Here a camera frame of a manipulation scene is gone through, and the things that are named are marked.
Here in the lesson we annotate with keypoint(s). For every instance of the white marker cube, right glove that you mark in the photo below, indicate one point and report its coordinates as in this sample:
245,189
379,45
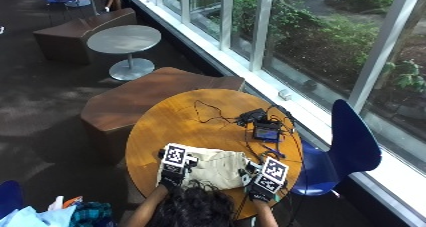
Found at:
274,171

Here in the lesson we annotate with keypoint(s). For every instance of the teal plaid garment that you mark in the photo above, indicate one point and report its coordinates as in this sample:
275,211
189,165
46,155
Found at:
90,213

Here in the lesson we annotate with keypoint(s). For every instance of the black box device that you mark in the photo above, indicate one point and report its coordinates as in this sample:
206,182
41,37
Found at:
253,115

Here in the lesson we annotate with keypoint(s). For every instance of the white marker cube, left glove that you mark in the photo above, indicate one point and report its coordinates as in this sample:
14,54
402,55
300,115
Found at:
174,154

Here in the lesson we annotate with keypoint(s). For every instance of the orange packet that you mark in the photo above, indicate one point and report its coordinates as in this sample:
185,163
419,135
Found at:
73,200

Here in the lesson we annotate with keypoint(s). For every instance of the dark blue seat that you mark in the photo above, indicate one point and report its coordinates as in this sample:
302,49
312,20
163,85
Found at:
8,197

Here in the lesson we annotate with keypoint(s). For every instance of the blue pen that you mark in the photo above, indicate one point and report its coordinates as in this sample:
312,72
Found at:
274,151

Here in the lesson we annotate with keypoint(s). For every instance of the white marker cube, glove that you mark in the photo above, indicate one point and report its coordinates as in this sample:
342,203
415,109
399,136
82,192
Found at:
274,171
174,154

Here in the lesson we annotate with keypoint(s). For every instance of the small white sill block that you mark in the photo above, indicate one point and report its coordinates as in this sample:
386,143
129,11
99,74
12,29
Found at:
283,94

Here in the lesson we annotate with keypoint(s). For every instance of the beige cloth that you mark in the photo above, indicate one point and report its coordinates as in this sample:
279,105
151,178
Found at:
217,168

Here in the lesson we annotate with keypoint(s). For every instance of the large brown bench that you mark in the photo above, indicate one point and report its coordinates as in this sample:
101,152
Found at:
141,100

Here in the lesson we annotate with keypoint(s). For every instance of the small brown bench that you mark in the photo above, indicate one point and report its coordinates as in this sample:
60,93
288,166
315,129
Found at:
70,33

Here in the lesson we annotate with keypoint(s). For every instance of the blue shell chair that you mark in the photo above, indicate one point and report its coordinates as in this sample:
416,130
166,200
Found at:
350,143

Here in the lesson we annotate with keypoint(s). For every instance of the person's left hand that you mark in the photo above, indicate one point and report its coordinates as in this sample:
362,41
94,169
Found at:
171,179

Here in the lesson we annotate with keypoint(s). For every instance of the black device with blue screen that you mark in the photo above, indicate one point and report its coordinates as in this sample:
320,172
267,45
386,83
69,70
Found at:
266,132

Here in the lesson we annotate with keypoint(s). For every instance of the person's right hand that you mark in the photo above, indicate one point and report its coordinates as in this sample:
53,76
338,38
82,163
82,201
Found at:
261,193

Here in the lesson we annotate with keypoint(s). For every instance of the light blue garment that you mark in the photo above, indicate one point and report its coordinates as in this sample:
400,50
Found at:
34,217

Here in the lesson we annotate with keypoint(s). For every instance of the grey round pedestal table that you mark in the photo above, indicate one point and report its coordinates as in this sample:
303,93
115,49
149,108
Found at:
123,38

